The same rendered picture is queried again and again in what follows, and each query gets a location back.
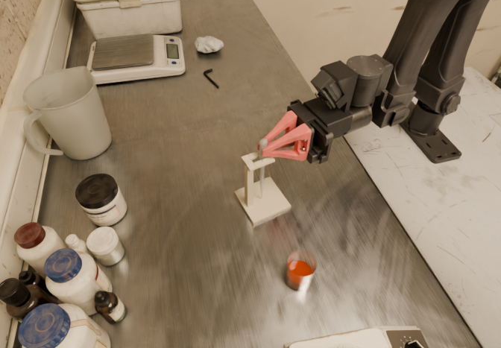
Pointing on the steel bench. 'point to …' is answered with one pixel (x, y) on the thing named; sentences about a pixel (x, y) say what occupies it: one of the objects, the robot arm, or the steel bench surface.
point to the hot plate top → (376, 339)
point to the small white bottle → (77, 244)
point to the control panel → (398, 340)
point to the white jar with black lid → (101, 200)
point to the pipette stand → (252, 206)
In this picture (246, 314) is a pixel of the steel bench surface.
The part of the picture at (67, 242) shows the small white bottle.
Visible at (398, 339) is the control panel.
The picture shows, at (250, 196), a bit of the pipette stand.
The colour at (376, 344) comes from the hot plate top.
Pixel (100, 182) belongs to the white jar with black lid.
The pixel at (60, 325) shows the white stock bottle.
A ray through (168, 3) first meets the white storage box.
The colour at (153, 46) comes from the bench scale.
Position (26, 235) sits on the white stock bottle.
